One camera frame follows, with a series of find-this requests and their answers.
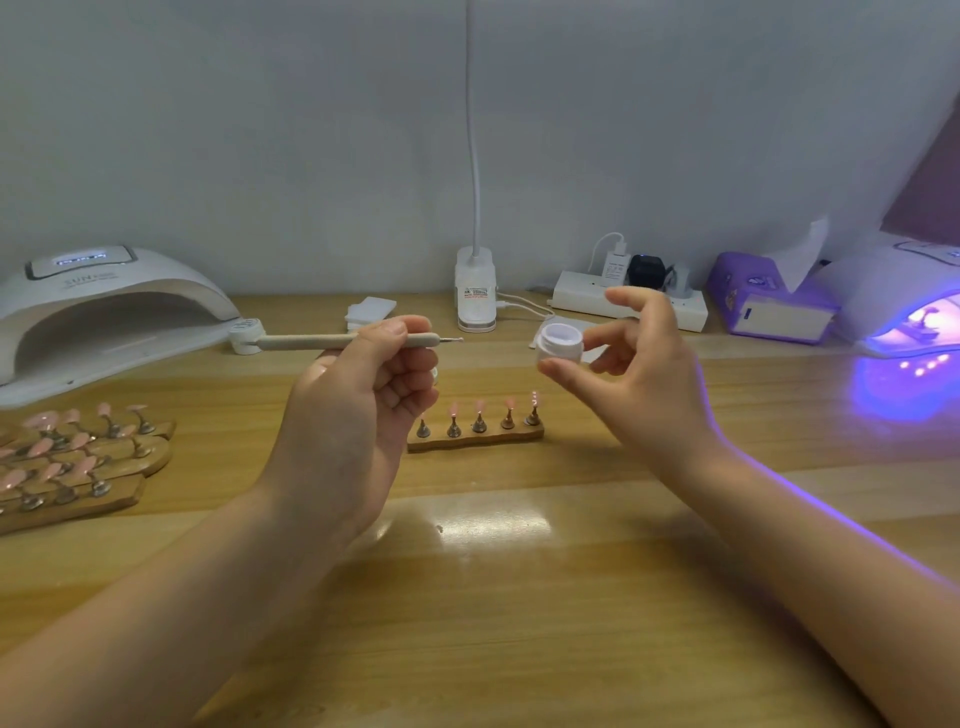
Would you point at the small closed white jar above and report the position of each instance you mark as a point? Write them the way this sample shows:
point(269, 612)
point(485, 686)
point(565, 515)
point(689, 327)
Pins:
point(245, 326)

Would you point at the grey plug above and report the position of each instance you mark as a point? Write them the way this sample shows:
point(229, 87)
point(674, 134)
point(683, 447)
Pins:
point(680, 281)

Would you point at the stack of white cotton pads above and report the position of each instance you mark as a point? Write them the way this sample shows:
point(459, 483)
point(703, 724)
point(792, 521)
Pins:
point(371, 312)

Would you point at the person's left hand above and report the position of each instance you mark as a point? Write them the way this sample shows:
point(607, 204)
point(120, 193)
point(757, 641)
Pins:
point(338, 435)

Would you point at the person's left forearm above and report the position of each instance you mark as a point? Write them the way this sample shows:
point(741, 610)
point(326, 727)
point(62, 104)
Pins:
point(143, 638)

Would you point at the wooden nail holder strip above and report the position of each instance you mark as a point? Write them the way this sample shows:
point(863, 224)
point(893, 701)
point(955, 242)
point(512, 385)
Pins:
point(473, 441)

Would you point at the brown wooden board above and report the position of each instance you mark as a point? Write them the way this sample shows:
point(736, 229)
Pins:
point(930, 188)

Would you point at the white gel jar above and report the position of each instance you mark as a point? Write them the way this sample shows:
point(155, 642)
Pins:
point(560, 341)

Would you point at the white tissue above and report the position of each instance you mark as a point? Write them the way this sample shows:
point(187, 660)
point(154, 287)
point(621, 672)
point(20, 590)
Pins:
point(803, 255)

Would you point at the white paper sheet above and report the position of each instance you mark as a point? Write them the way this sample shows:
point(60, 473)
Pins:
point(596, 356)

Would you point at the white desk lamp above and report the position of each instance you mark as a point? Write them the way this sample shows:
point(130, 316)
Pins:
point(476, 293)

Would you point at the white charger plug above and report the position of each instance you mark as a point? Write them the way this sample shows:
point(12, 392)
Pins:
point(615, 267)

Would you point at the white nail lamp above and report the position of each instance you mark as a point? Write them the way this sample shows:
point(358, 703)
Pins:
point(102, 300)
point(885, 285)

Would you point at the white power strip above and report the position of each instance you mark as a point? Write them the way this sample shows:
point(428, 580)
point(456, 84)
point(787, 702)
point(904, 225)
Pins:
point(578, 293)

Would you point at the purple tissue box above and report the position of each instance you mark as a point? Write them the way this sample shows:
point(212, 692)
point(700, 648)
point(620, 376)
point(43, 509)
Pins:
point(746, 297)

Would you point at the person's right hand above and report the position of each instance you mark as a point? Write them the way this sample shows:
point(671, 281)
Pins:
point(653, 398)

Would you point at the person's right forearm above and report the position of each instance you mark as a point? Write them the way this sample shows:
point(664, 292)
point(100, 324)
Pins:
point(848, 585)

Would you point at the black plug adapter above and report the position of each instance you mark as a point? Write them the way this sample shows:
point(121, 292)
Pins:
point(647, 270)

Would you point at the grey dotting pen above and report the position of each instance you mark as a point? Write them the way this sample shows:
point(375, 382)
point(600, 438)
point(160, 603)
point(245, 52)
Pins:
point(293, 341)

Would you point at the wooden stands with pink nails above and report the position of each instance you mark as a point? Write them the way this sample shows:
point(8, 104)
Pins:
point(75, 468)

